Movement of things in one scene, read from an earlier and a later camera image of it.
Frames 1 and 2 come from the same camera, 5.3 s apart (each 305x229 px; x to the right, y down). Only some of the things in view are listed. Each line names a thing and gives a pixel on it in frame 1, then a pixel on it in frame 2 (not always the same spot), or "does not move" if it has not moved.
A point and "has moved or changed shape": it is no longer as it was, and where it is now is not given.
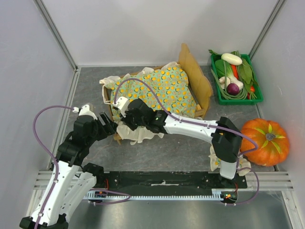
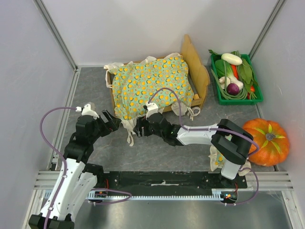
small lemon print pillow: (244, 164) does not move
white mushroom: (222, 81) does not move
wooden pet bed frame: (198, 78) has moved or changed shape
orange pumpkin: (272, 141) does not move
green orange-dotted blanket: (167, 88) has moved or changed shape
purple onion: (233, 89) does not move
